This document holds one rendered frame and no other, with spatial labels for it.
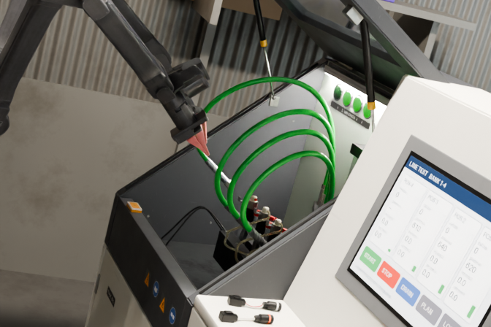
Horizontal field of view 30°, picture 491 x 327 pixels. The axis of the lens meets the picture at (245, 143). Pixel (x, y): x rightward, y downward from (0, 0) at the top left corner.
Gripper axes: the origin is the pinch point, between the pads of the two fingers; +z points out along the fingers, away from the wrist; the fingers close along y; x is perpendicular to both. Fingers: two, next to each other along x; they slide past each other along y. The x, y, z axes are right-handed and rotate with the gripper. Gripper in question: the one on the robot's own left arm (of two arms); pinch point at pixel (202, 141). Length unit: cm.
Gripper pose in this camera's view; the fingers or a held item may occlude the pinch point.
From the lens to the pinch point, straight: 245.5
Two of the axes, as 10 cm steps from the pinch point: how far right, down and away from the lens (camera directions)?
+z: 4.6, 8.7, -1.7
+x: -8.5, 4.9, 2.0
